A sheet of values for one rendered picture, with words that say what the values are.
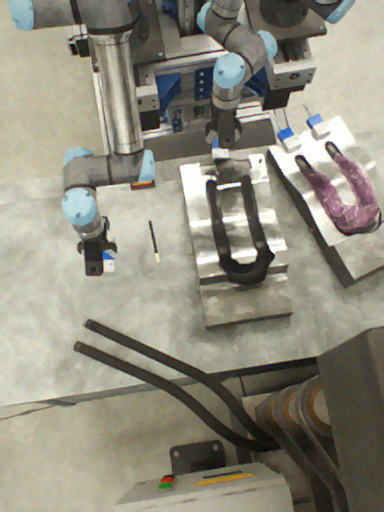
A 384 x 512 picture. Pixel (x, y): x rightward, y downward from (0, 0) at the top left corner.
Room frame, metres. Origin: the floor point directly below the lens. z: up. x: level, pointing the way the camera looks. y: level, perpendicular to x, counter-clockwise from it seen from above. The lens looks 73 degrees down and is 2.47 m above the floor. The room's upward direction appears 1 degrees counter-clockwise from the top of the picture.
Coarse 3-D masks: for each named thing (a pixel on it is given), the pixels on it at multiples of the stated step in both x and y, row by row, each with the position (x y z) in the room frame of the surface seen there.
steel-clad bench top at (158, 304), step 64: (0, 192) 0.73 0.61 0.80; (64, 192) 0.72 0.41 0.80; (128, 192) 0.72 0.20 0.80; (0, 256) 0.51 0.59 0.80; (64, 256) 0.51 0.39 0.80; (128, 256) 0.50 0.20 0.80; (192, 256) 0.50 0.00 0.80; (320, 256) 0.49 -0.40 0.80; (0, 320) 0.31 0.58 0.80; (64, 320) 0.31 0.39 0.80; (128, 320) 0.30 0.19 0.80; (192, 320) 0.30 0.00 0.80; (320, 320) 0.29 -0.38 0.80; (0, 384) 0.12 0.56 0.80; (64, 384) 0.12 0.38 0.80; (128, 384) 0.11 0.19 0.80
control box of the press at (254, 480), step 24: (192, 456) -0.13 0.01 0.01; (216, 456) -0.13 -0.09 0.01; (168, 480) -0.10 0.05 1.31; (192, 480) -0.11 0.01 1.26; (216, 480) -0.10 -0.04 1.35; (240, 480) -0.10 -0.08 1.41; (264, 480) -0.09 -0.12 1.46; (120, 504) -0.12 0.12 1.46; (144, 504) -0.13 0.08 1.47; (168, 504) -0.13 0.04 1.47; (192, 504) -0.13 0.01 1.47; (216, 504) -0.13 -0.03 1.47; (240, 504) -0.13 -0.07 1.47; (264, 504) -0.13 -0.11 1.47; (288, 504) -0.13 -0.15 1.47
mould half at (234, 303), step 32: (224, 160) 0.78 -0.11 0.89; (256, 160) 0.78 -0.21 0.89; (192, 192) 0.68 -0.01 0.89; (224, 192) 0.68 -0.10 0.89; (256, 192) 0.68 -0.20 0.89; (192, 224) 0.58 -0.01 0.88; (224, 288) 0.38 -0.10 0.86; (256, 288) 0.38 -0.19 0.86; (288, 288) 0.38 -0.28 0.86; (224, 320) 0.29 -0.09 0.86; (256, 320) 0.29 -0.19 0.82
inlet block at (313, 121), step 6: (306, 108) 0.98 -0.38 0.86; (318, 114) 0.95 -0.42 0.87; (312, 120) 0.93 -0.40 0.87; (318, 120) 0.93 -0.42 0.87; (312, 126) 0.91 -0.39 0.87; (318, 126) 0.90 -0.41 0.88; (324, 126) 0.90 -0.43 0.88; (312, 132) 0.89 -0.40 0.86; (318, 132) 0.88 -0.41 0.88; (324, 132) 0.88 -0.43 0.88; (330, 132) 0.89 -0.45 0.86; (318, 138) 0.87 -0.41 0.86
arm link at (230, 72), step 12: (216, 60) 0.86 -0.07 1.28; (228, 60) 0.86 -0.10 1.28; (240, 60) 0.86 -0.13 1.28; (216, 72) 0.83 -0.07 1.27; (228, 72) 0.83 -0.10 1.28; (240, 72) 0.83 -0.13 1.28; (216, 84) 0.82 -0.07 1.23; (228, 84) 0.81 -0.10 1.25; (240, 84) 0.83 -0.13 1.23; (216, 96) 0.82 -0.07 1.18; (228, 96) 0.81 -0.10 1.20
